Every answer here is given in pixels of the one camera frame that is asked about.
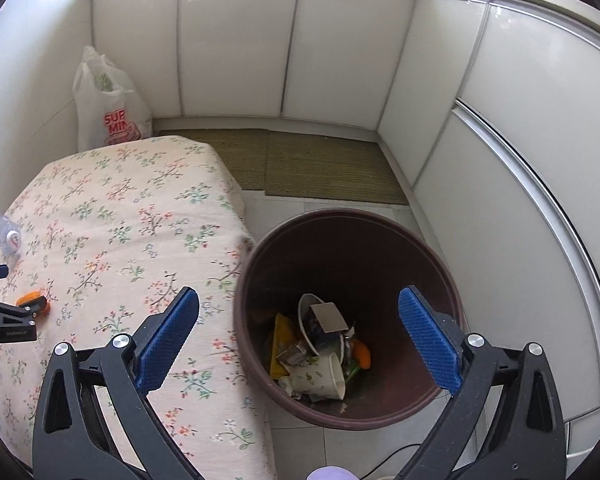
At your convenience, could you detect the green woven mat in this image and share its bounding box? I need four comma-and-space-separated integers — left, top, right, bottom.
264, 131, 410, 206
159, 128, 271, 192

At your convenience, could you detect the blue cardboard box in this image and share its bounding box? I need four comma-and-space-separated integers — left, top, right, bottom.
298, 294, 356, 356

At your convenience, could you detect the yellow wrapper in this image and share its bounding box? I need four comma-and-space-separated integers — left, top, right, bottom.
269, 312, 301, 381

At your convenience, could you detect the white cabinet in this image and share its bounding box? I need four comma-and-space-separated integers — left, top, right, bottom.
90, 0, 600, 421

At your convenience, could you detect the black cable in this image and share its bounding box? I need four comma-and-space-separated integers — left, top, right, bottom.
365, 441, 431, 480

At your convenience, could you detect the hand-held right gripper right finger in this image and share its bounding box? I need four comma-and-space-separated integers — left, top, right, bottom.
395, 285, 568, 480

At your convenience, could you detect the white printed paper cup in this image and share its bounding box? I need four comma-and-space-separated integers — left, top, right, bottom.
280, 352, 347, 401

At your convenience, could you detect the white plastic bag red print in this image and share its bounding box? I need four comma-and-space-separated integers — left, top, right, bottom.
72, 45, 154, 152

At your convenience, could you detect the brown round bin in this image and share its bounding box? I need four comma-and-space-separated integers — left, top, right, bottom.
232, 208, 465, 430

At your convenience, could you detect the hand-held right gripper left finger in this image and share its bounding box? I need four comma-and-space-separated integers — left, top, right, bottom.
30, 286, 201, 480

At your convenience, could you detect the lilac clothing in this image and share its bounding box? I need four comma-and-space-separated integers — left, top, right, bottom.
307, 466, 363, 480

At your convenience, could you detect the floral tablecloth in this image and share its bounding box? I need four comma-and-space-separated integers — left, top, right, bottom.
0, 135, 278, 480

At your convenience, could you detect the clear plastic bottle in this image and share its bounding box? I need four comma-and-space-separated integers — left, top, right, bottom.
0, 212, 26, 266

